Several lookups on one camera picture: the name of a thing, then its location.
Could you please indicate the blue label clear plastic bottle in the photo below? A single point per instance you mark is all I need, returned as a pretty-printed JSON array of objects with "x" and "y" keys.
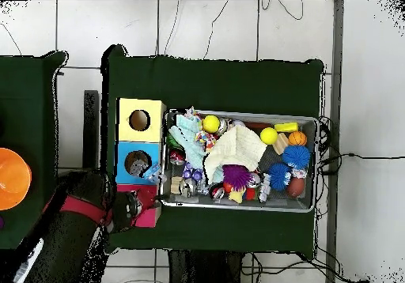
[{"x": 152, "y": 172}]

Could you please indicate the colourful patterned cloth wad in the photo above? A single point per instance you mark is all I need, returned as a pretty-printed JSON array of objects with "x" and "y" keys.
[{"x": 205, "y": 139}]

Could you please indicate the smooth yellow ball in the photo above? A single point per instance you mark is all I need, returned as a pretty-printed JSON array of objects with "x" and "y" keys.
[{"x": 269, "y": 136}]

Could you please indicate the black upright panel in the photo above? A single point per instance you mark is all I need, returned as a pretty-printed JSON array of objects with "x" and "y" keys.
[{"x": 91, "y": 131}]

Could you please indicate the dark green table cloth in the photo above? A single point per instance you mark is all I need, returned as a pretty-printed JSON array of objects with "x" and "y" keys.
[
  {"x": 221, "y": 83},
  {"x": 28, "y": 106}
]

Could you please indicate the wooden three-hole box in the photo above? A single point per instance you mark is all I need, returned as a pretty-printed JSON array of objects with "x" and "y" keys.
[{"x": 139, "y": 131}]

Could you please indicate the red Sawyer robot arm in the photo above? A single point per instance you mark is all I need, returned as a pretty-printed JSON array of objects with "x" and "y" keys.
[{"x": 69, "y": 232}]

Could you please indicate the mint waffle cloth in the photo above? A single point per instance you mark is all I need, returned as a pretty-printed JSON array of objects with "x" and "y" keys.
[{"x": 190, "y": 140}]

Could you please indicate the orange round object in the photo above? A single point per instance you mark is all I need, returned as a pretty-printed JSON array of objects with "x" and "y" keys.
[{"x": 12, "y": 178}]

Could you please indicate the small orange basketball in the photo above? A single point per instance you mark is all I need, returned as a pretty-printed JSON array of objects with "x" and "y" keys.
[{"x": 297, "y": 138}]

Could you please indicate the cream waffle cloth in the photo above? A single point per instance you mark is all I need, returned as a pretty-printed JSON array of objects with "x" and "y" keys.
[{"x": 235, "y": 147}]

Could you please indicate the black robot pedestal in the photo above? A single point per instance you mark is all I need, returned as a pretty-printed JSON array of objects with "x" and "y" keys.
[{"x": 205, "y": 268}]

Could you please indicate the purple spiky ball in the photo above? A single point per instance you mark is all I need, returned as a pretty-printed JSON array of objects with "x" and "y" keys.
[{"x": 237, "y": 176}]

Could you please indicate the large blue spiky ball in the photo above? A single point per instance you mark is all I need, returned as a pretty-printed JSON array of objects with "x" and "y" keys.
[{"x": 296, "y": 157}]

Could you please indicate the reddish brown ball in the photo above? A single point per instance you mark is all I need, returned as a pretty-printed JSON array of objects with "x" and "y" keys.
[{"x": 296, "y": 187}]

